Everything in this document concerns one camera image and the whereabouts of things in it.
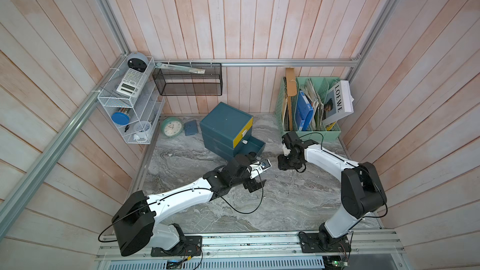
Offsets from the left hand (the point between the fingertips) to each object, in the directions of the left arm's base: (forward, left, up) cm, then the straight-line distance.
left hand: (256, 170), depth 78 cm
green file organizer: (+46, -35, +8) cm, 58 cm away
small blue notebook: (+35, +37, -13) cm, 53 cm away
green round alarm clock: (+31, +46, -8) cm, 56 cm away
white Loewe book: (+32, -42, +10) cm, 54 cm away
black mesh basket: (+54, +35, +8) cm, 65 cm away
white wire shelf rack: (+25, +50, +13) cm, 57 cm away
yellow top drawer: (+17, +6, +4) cm, 19 cm away
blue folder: (+33, -27, +3) cm, 43 cm away
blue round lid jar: (+16, +57, +15) cm, 61 cm away
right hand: (+10, -15, -11) cm, 21 cm away
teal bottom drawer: (+23, -2, -14) cm, 27 cm away
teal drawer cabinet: (+18, +13, +5) cm, 22 cm away
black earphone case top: (+18, +4, -4) cm, 19 cm away
